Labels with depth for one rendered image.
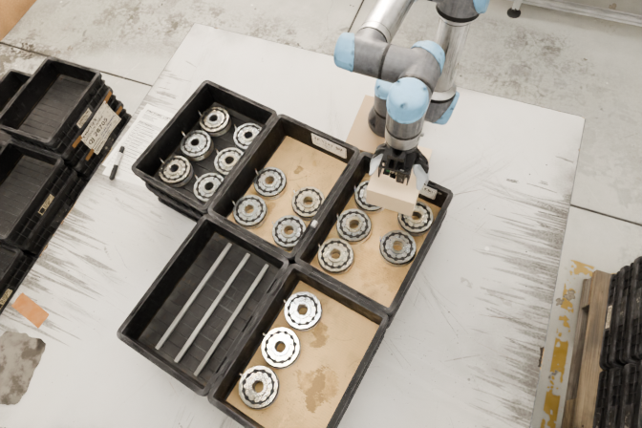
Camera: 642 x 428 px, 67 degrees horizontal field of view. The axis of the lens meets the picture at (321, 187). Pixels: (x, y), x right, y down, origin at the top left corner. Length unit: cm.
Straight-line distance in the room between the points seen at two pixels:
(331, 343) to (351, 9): 230
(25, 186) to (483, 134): 195
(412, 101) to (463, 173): 84
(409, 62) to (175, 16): 257
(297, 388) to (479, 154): 98
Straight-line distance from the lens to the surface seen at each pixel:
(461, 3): 132
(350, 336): 136
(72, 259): 182
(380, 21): 109
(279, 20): 319
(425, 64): 99
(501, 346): 154
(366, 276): 140
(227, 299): 143
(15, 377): 179
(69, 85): 257
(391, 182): 119
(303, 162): 156
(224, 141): 166
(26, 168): 256
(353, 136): 172
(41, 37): 371
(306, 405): 135
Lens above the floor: 217
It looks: 62 degrees down
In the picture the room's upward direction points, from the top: 10 degrees counter-clockwise
